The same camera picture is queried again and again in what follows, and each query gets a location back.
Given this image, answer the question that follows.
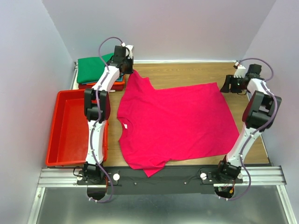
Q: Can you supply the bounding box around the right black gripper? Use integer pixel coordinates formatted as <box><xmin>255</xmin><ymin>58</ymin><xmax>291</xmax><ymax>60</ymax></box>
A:
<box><xmin>218</xmin><ymin>75</ymin><xmax>244</xmax><ymax>94</ymax></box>

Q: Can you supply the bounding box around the pink t shirt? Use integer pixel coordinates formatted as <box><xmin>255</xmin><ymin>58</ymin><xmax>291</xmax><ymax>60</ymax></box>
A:
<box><xmin>117</xmin><ymin>72</ymin><xmax>239</xmax><ymax>177</ymax></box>

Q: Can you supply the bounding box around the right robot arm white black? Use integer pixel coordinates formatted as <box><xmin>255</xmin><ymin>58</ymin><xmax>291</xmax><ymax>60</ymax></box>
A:
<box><xmin>215</xmin><ymin>62</ymin><xmax>282</xmax><ymax>183</ymax></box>

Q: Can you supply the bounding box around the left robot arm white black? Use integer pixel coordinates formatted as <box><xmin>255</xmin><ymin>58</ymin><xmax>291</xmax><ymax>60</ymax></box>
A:
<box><xmin>82</xmin><ymin>43</ymin><xmax>134</xmax><ymax>184</ymax></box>

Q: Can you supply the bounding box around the folded blue t shirt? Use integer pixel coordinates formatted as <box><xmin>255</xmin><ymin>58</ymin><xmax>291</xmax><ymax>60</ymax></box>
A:
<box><xmin>85</xmin><ymin>75</ymin><xmax>125</xmax><ymax>85</ymax></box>

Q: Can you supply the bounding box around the folded orange t shirt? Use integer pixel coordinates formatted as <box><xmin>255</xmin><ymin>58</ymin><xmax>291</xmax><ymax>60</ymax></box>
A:
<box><xmin>78</xmin><ymin>77</ymin><xmax>125</xmax><ymax>91</ymax></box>

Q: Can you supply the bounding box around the folded green t shirt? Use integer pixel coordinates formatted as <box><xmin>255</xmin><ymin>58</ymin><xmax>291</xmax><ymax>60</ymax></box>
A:
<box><xmin>77</xmin><ymin>56</ymin><xmax>106</xmax><ymax>84</ymax></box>

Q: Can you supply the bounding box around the folded dark red t shirt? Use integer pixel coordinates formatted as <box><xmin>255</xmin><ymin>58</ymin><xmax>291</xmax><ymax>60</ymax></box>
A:
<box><xmin>78</xmin><ymin>83</ymin><xmax>124</xmax><ymax>91</ymax></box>

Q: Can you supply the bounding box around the red plastic bin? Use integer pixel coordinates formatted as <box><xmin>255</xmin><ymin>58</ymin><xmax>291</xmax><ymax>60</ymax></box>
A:
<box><xmin>44</xmin><ymin>90</ymin><xmax>110</xmax><ymax>167</ymax></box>

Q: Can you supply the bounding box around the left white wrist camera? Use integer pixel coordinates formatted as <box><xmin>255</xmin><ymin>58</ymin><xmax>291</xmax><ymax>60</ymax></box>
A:
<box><xmin>121</xmin><ymin>42</ymin><xmax>134</xmax><ymax>59</ymax></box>

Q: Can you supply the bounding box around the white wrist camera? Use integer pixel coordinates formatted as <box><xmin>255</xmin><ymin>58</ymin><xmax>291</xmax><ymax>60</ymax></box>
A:
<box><xmin>121</xmin><ymin>42</ymin><xmax>134</xmax><ymax>59</ymax></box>
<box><xmin>234</xmin><ymin>61</ymin><xmax>246</xmax><ymax>78</ymax></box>

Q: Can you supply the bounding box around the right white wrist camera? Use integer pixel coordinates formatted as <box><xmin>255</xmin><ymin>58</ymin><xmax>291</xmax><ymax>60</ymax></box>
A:
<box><xmin>234</xmin><ymin>61</ymin><xmax>246</xmax><ymax>78</ymax></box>

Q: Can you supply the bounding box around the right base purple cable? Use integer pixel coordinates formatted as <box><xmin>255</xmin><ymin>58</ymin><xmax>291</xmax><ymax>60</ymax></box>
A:
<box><xmin>218</xmin><ymin>163</ymin><xmax>253</xmax><ymax>202</ymax></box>

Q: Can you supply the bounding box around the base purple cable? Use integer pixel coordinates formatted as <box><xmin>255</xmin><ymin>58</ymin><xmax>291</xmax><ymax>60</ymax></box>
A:
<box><xmin>218</xmin><ymin>163</ymin><xmax>253</xmax><ymax>202</ymax></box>
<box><xmin>88</xmin><ymin>172</ymin><xmax>121</xmax><ymax>204</ymax></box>

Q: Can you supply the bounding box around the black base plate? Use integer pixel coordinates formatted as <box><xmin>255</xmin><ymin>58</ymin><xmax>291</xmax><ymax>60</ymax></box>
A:
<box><xmin>76</xmin><ymin>165</ymin><xmax>243</xmax><ymax>198</ymax></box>

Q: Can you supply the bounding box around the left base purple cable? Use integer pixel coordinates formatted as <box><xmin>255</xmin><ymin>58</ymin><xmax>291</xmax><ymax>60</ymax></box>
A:
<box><xmin>88</xmin><ymin>172</ymin><xmax>121</xmax><ymax>204</ymax></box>

